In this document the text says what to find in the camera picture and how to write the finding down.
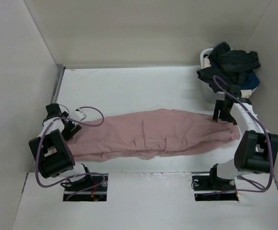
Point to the dark clothes pile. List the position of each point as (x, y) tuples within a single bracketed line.
[(234, 61)]

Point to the pink trousers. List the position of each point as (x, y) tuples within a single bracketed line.
[(150, 134)]

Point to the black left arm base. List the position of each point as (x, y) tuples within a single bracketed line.
[(90, 188)]

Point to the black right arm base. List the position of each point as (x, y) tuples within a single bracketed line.
[(208, 187)]

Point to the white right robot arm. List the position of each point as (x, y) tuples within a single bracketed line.
[(257, 150)]

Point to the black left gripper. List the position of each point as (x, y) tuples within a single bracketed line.
[(73, 128)]

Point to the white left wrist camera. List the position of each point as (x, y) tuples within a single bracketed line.
[(78, 115)]

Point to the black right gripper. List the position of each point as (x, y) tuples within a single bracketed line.
[(219, 106)]

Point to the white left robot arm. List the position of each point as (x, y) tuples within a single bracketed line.
[(55, 156)]

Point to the white laundry basket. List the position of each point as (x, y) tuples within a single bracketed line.
[(248, 81)]

